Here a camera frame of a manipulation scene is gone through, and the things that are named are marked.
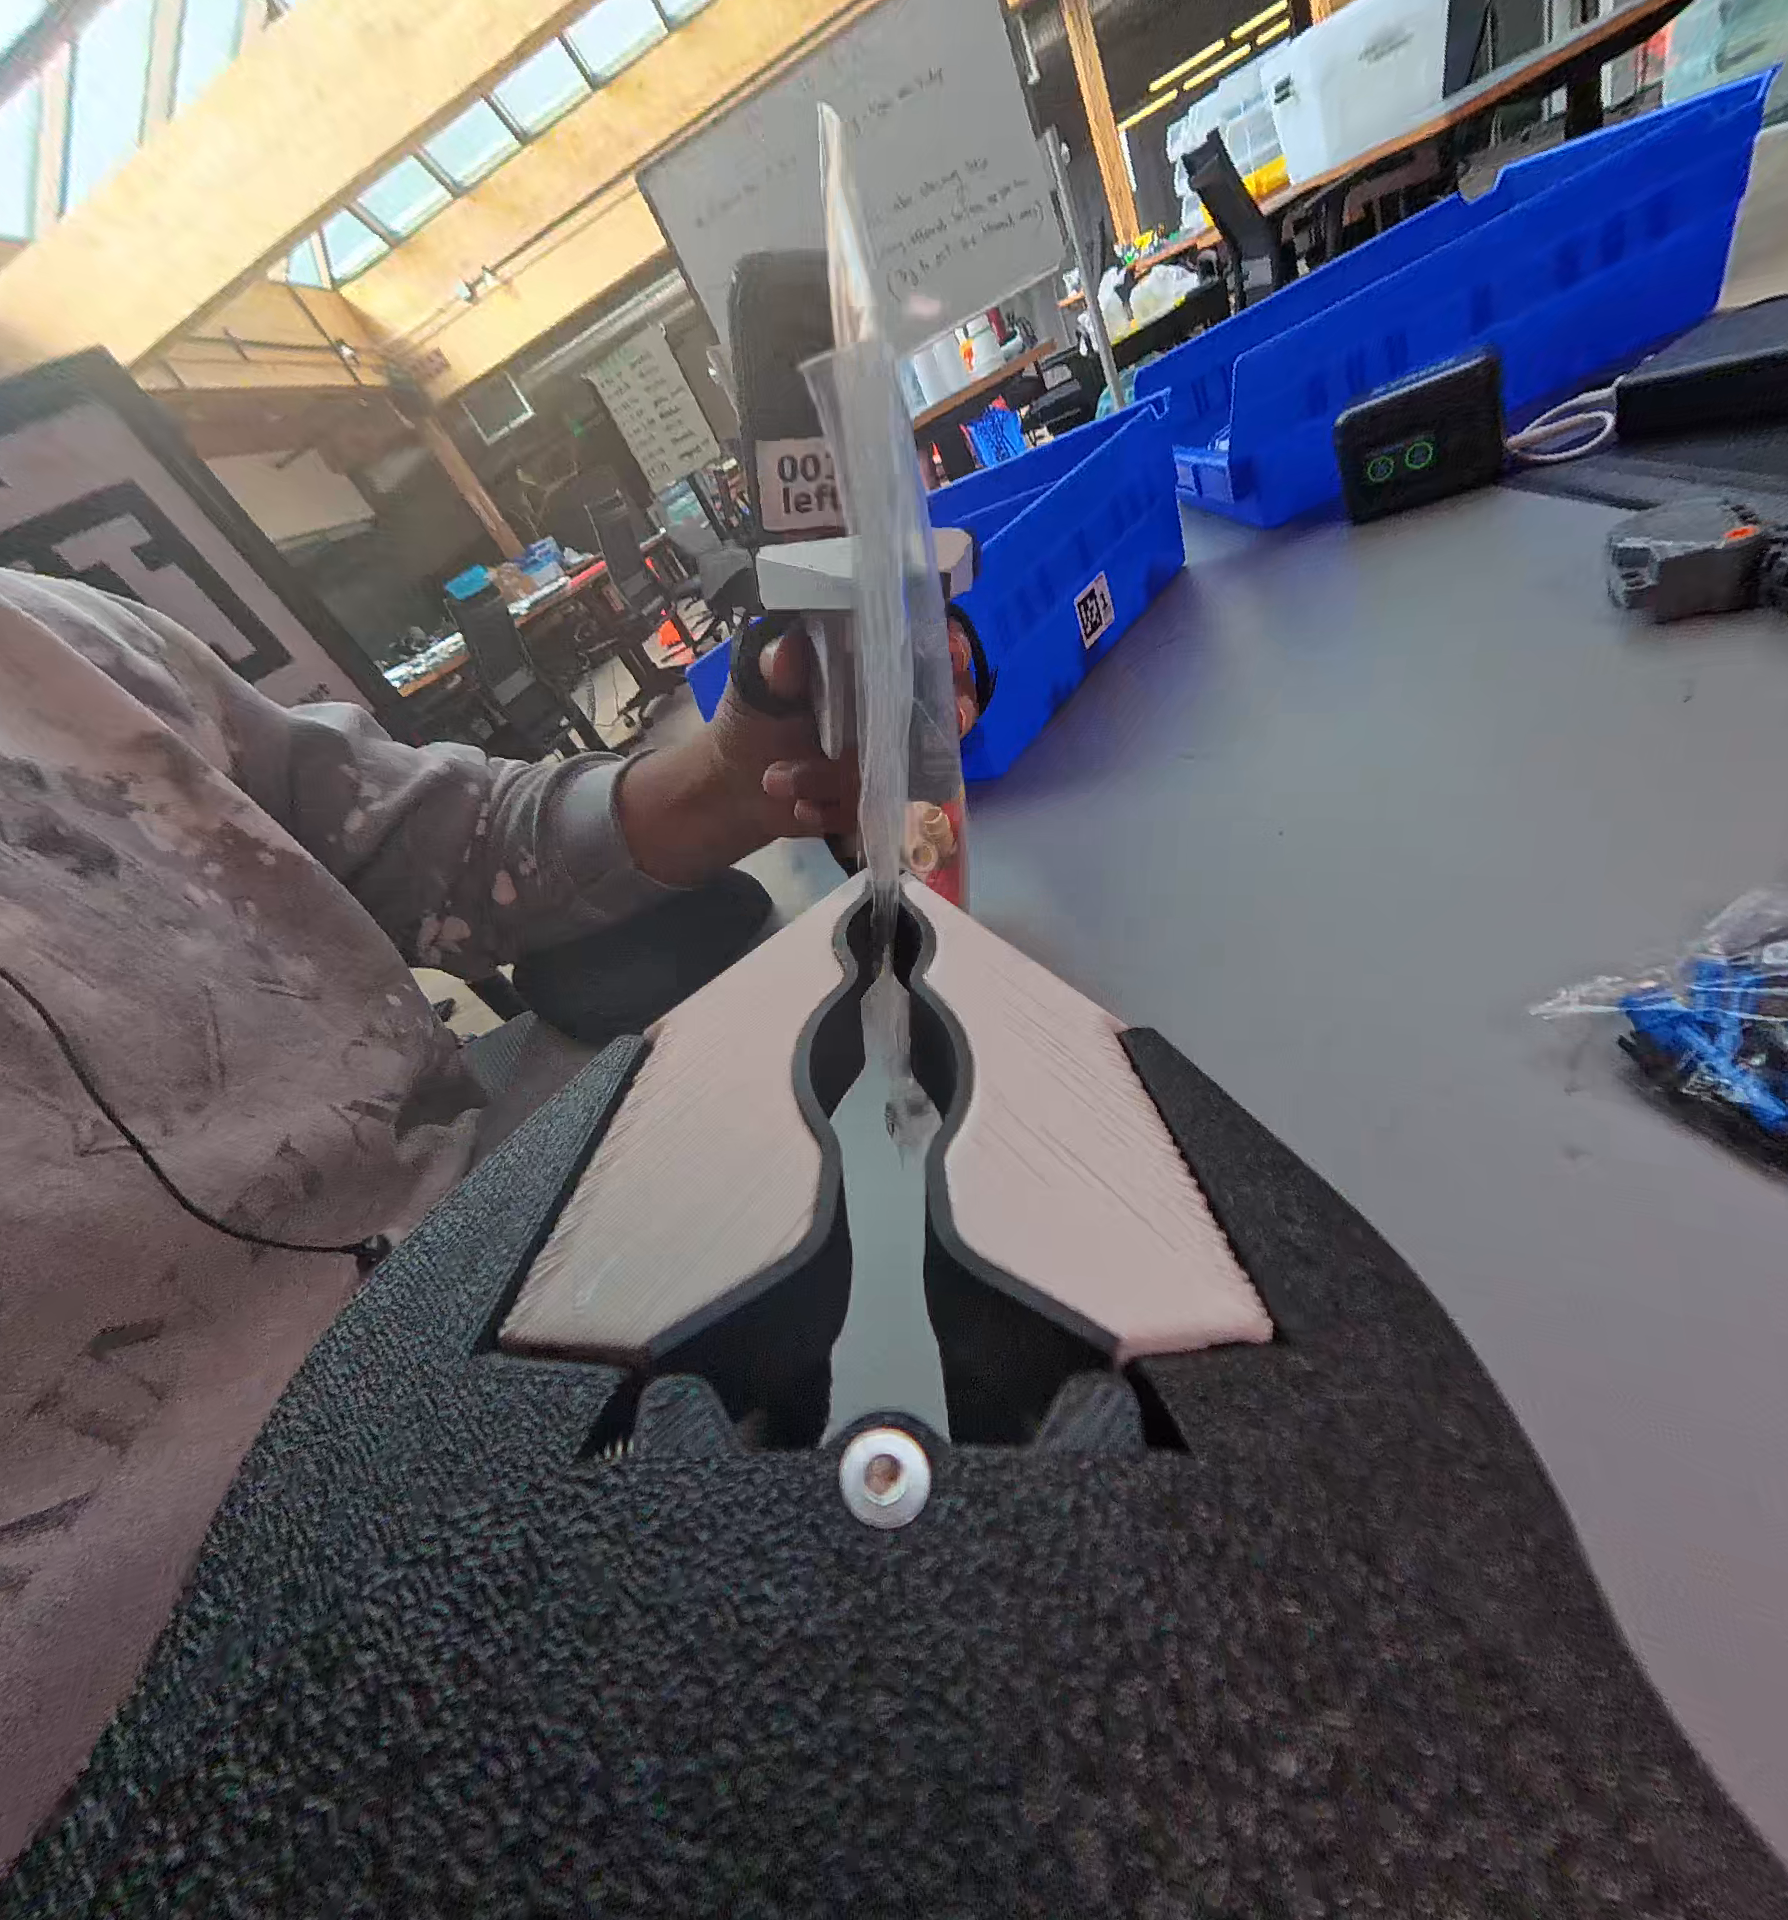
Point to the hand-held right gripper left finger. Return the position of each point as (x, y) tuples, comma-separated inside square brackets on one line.
[(684, 1186)]

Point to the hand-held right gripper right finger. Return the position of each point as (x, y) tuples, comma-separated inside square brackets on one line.
[(1087, 1186)]

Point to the clear bag of mixed bricks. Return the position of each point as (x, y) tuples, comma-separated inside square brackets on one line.
[(870, 449)]

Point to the blue bin with square label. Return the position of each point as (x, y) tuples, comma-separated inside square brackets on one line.
[(1046, 598)]

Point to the person's left forearm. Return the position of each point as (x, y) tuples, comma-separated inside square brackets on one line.
[(504, 838)]

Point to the grey desk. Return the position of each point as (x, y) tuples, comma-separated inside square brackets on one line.
[(1359, 824)]

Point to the black desk mat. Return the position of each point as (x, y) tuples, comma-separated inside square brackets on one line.
[(1660, 478)]

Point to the person's left hand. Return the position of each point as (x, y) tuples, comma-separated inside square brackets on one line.
[(714, 778)]

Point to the small whiteboard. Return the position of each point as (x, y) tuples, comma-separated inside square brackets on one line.
[(654, 403)]

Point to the large whiteboard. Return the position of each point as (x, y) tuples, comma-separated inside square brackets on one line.
[(773, 196)]

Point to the black armrest pad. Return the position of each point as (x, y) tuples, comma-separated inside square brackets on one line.
[(638, 959)]

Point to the row of black office chairs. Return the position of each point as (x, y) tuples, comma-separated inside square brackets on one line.
[(518, 660)]

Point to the long blue plastic bin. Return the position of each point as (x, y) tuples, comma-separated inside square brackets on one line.
[(1508, 300), (1189, 389)]

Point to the black office chair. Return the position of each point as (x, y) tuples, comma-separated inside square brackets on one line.
[(1230, 210)]

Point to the person's grey patterned sweatshirt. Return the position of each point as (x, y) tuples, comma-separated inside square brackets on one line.
[(83, 1052)]

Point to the stack of white storage boxes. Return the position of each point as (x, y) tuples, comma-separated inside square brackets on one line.
[(1346, 84)]

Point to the black display device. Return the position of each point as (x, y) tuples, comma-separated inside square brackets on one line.
[(1419, 436)]

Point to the clear bag of blue bricks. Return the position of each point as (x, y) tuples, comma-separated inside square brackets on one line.
[(1734, 1033)]

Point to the black framed tag sign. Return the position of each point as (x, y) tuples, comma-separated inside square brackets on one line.
[(115, 511)]

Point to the wooden top table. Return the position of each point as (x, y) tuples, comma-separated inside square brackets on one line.
[(1508, 104)]

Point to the grey toy motor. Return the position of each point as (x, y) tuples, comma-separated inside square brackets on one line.
[(1682, 561)]

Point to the black power adapter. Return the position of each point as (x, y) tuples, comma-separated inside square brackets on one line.
[(1734, 368)]

